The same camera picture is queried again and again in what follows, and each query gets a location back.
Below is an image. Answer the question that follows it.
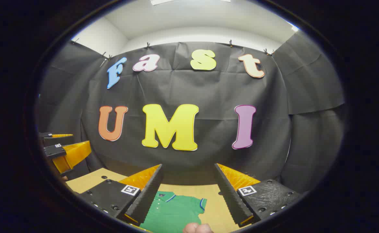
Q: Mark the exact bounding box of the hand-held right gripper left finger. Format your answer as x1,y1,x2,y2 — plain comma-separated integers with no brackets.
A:
79,164,164,227

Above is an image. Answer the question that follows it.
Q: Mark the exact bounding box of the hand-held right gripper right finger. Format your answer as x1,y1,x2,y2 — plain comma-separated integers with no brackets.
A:
214,163,303,227

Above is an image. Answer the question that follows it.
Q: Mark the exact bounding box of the green T-shirt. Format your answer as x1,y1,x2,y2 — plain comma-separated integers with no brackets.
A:
139,191,207,233

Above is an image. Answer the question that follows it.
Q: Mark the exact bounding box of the black backdrop cloth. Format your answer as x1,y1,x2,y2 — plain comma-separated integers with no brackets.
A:
37,31,348,194

